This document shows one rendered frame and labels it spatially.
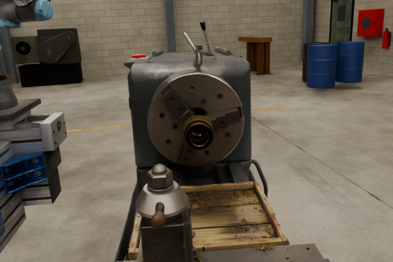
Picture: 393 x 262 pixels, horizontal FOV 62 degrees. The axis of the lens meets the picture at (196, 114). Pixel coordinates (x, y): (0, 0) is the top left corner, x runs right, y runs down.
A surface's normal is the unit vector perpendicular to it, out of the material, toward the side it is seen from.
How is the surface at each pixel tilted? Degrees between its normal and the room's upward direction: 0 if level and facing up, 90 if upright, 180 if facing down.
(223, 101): 90
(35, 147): 90
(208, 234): 0
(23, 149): 90
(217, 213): 0
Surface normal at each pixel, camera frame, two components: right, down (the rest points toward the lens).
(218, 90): 0.05, 0.25
